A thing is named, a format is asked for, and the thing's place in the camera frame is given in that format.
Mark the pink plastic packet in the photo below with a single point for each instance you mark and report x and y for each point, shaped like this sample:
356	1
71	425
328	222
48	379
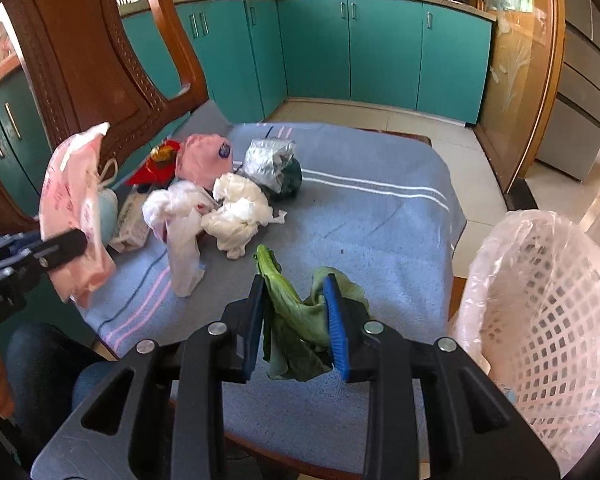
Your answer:
75	180

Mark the blue striped towel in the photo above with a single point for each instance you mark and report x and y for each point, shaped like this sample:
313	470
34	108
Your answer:
370	240

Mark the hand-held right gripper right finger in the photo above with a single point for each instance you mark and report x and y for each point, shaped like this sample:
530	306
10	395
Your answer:
336	335

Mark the pale blue face mask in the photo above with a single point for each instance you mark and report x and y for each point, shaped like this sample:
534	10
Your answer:
107	210

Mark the teal kitchen cabinets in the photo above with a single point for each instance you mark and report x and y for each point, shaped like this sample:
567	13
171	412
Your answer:
380	50

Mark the silver foil bag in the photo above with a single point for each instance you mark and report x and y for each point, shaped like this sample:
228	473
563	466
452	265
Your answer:
267	160

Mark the green vegetable leaf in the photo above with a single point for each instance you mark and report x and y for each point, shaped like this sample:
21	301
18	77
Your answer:
290	310

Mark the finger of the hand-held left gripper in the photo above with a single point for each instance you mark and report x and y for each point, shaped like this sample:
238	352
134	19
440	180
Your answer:
60	250

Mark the pink plastic bag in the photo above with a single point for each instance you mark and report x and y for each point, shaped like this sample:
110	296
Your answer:
200	160

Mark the crumpled white plastic bag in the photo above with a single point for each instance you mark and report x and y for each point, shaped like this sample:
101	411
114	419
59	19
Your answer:
180	230

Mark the grey drawer cabinet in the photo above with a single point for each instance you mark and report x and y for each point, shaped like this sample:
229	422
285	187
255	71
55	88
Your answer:
580	90

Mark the dark green bag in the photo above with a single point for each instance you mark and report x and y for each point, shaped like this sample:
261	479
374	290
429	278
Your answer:
290	182

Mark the wooden door with glass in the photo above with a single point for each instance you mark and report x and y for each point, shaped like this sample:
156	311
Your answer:
515	75

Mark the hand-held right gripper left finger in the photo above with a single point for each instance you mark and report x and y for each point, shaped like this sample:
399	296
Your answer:
256	320

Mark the white mesh plastic wastebasket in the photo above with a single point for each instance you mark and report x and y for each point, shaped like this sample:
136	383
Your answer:
555	360

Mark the clear plastic bin liner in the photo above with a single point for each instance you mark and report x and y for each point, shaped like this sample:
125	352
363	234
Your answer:
485	265

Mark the person's leg in jeans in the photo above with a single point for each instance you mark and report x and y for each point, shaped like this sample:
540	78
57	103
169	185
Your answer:
45	375

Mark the red wrapper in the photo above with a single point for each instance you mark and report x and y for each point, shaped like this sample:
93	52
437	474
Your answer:
152	170

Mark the carved wooden chair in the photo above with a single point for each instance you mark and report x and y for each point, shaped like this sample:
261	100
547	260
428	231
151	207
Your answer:
80	60

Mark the crumpled white tissue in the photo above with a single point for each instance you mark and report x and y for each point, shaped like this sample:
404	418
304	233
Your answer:
237	215

